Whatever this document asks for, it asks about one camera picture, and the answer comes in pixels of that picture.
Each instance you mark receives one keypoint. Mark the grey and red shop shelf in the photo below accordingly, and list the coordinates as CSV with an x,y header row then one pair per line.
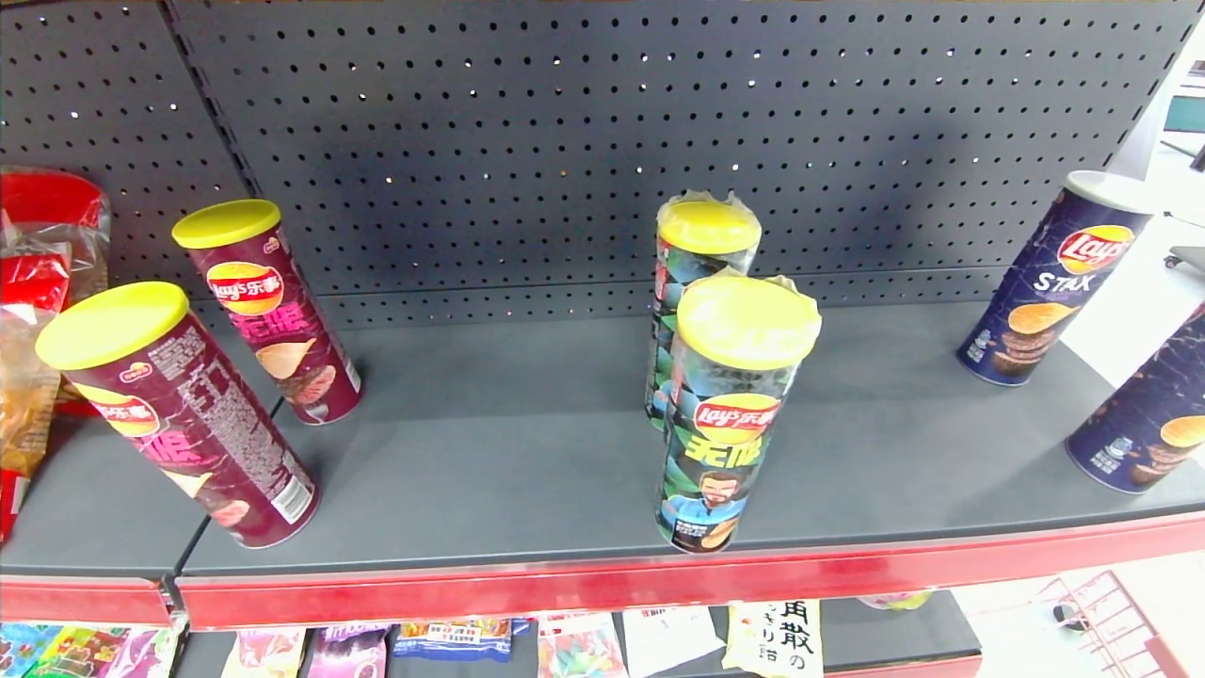
x,y
527,443

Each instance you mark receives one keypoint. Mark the green chip can yellow lid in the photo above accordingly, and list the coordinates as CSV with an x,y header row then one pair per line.
x,y
682,254
727,424

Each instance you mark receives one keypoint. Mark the white snack pack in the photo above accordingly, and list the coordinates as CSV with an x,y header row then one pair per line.
x,y
670,638

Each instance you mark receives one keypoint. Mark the red clear candy pack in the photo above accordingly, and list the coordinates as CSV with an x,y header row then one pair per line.
x,y
579,647

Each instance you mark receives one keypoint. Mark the maroon chip can yellow lid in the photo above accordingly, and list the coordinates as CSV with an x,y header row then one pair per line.
x,y
273,315
193,414

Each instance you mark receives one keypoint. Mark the blue snack pack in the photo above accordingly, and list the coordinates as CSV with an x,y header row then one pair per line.
x,y
457,637

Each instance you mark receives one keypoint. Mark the cream snack pack black print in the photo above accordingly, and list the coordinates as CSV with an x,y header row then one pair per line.
x,y
774,640

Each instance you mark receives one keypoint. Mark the purple snack pack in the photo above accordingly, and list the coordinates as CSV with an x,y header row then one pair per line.
x,y
346,654

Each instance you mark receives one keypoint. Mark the dark blue chip can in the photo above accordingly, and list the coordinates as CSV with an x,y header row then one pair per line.
x,y
1153,424
1050,282

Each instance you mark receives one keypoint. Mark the pink snack pack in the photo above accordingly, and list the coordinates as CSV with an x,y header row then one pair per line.
x,y
265,653

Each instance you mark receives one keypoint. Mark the red clear snack bag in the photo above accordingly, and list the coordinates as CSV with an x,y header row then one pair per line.
x,y
42,235

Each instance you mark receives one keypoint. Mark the orange snack bag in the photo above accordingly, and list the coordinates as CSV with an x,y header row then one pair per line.
x,y
24,395

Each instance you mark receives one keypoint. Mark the colourful candy pack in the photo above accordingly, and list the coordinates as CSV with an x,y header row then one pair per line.
x,y
75,652

